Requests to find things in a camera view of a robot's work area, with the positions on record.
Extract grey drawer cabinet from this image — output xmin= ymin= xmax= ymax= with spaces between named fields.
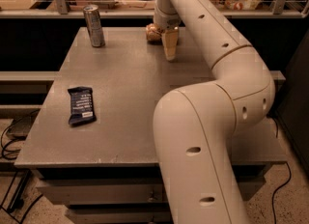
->
xmin=14 ymin=26 xmax=288 ymax=224

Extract upper grey drawer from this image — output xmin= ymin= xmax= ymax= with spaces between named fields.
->
xmin=36 ymin=176 xmax=267 ymax=206

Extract black cable right floor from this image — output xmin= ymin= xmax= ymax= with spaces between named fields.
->
xmin=270 ymin=161 xmax=293 ymax=224

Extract lower grey drawer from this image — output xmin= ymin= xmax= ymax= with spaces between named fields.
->
xmin=65 ymin=204 xmax=173 ymax=224

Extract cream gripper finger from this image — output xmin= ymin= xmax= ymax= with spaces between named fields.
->
xmin=161 ymin=27 xmax=179 ymax=61

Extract metal railing frame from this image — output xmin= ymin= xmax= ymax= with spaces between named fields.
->
xmin=0 ymin=0 xmax=309 ymax=19

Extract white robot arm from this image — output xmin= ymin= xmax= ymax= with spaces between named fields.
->
xmin=153 ymin=0 xmax=275 ymax=224

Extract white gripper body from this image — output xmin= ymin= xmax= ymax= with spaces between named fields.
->
xmin=153 ymin=5 xmax=182 ymax=30

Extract dark blue snack wrapper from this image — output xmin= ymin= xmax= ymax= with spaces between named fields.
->
xmin=68 ymin=87 xmax=97 ymax=126

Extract black cables left floor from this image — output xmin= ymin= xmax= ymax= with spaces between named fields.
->
xmin=0 ymin=110 xmax=44 ymax=224

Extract grey box on floor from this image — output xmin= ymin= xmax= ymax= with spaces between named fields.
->
xmin=6 ymin=116 xmax=35 ymax=139

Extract tall silver can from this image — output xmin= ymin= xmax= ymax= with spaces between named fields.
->
xmin=83 ymin=5 xmax=105 ymax=47

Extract grey drawer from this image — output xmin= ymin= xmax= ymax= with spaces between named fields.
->
xmin=65 ymin=204 xmax=173 ymax=224
xmin=36 ymin=176 xmax=267 ymax=206

